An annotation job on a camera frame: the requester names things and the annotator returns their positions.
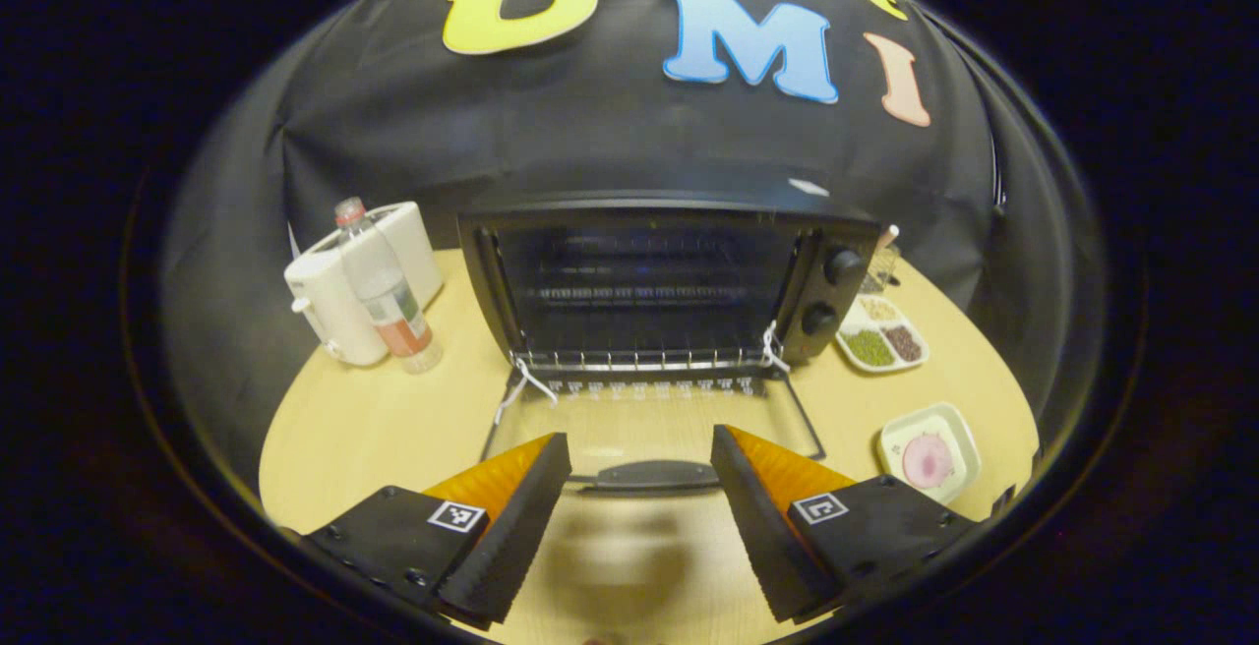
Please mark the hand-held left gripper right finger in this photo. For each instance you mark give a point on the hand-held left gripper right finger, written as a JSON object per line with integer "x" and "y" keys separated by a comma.
{"x": 757, "y": 522}

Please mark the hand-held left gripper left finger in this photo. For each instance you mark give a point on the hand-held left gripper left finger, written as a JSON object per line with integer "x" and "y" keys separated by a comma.
{"x": 526, "y": 512}

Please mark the pink meat slice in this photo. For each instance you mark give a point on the pink meat slice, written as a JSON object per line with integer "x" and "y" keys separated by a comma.
{"x": 928, "y": 460}

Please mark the white square plate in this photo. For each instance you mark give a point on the white square plate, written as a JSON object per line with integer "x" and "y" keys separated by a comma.
{"x": 946, "y": 424}

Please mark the black electric oven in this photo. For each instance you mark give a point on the black electric oven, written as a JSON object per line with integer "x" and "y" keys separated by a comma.
{"x": 669, "y": 210}

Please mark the white divided plate with beans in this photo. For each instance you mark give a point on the white divided plate with beans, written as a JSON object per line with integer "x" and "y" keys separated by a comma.
{"x": 870, "y": 345}

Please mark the clear plastic bottle red cap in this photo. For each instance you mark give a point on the clear plastic bottle red cap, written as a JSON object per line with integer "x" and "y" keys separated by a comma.
{"x": 389, "y": 281}

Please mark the white toaster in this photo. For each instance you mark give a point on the white toaster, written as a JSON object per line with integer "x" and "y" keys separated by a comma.
{"x": 325, "y": 301}

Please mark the black backdrop cloth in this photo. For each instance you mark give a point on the black backdrop cloth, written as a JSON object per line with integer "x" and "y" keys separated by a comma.
{"x": 610, "y": 124}

